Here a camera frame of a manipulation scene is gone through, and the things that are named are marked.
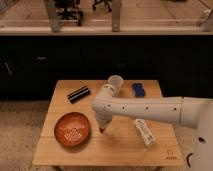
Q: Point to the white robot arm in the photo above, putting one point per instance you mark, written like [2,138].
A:
[190,112]

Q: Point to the blue sponge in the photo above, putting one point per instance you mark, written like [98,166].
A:
[138,89]

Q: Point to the translucent plastic cup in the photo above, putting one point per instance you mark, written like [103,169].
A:
[116,81]

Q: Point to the black office chair left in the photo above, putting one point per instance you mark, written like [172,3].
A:
[70,9]

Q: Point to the red ceramic bowl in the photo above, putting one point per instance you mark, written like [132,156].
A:
[72,129]

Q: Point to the pale wooden gripper tool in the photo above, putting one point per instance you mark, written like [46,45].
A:
[102,126]

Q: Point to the black ribbed rectangular case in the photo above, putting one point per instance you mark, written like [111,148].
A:
[78,94]

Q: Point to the white tube bottle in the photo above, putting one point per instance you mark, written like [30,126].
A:
[144,131]

